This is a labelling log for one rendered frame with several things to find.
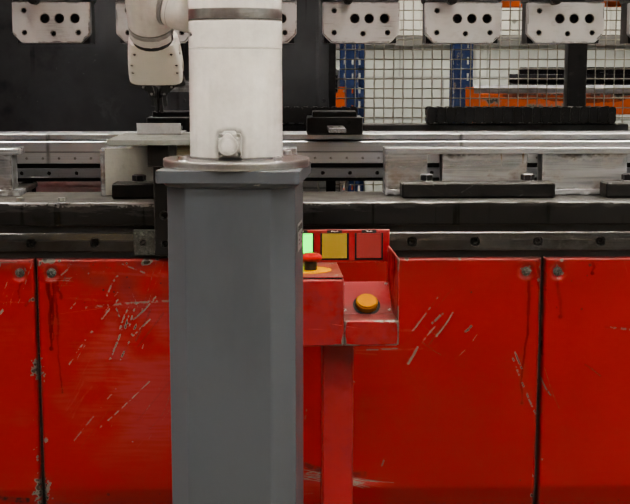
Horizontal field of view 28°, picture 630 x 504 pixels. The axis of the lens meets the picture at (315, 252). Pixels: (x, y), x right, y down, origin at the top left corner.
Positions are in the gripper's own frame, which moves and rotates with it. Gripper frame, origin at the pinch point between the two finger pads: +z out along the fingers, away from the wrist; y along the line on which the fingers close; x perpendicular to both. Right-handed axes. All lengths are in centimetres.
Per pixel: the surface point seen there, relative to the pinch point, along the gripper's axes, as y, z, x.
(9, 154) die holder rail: 30.3, 11.7, 2.7
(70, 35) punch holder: 17.4, -6.9, -11.0
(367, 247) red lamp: -39, 6, 32
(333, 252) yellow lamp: -32.8, 7.0, 33.2
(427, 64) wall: -96, 257, -319
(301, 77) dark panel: -28, 35, -48
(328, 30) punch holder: -32.7, -7.7, -11.6
